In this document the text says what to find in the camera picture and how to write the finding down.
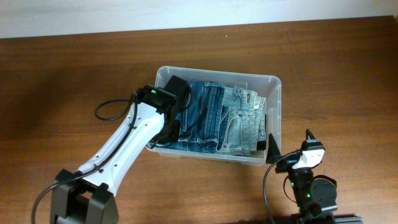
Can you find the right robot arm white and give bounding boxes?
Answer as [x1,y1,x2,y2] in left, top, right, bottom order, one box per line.
[262,129,363,224]

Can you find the light blue jeans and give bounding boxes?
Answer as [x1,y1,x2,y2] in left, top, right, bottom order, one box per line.
[217,87,266,156]

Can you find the dark grey garment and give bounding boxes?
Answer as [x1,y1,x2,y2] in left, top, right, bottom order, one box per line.
[256,115,266,151]

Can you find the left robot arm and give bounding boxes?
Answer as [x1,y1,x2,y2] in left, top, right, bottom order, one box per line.
[49,83,191,224]

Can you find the dark blue jeans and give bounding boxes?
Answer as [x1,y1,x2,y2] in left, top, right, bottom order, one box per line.
[156,82,229,154]

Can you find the clear plastic storage container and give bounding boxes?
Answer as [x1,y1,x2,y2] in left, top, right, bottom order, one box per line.
[148,66,282,166]

